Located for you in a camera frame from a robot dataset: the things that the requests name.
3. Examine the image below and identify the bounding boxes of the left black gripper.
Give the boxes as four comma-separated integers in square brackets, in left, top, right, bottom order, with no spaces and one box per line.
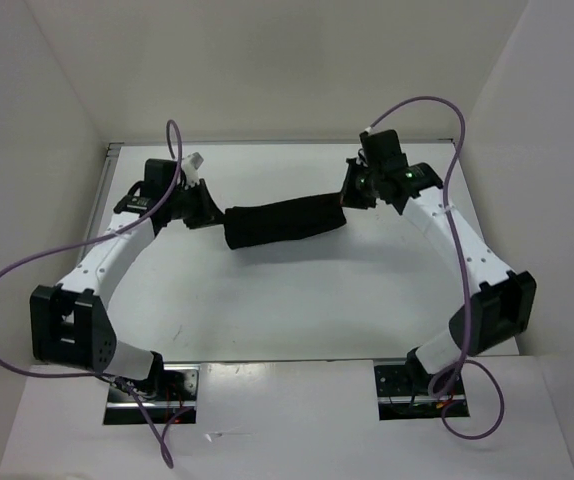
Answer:
[165,179,228,230]

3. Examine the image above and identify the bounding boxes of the black skirt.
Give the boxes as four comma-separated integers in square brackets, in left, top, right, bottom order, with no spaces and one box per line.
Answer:
[223,193,347,250]

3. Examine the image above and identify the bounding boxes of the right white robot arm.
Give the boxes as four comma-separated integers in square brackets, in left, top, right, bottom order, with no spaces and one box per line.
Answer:
[341,157,537,396]

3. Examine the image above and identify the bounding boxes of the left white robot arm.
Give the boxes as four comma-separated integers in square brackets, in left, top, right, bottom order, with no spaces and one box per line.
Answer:
[30,153,223,400]

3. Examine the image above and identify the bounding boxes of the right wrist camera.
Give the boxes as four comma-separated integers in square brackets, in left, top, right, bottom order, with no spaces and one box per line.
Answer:
[359,129,408,169]

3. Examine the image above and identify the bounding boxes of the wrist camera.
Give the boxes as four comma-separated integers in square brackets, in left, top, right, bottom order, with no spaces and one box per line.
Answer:
[181,152,204,188]
[359,129,408,169]

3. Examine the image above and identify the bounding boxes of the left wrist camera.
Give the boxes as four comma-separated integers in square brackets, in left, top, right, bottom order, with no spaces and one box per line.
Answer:
[181,152,204,188]

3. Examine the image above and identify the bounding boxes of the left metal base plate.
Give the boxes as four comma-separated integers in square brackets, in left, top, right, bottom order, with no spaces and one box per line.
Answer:
[103,363,200,426]

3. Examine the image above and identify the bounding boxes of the metal base plate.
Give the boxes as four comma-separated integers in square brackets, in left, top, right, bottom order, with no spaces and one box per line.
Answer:
[103,363,200,426]
[374,362,469,421]

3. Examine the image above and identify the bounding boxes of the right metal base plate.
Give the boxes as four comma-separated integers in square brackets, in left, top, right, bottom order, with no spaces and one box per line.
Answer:
[374,362,469,421]

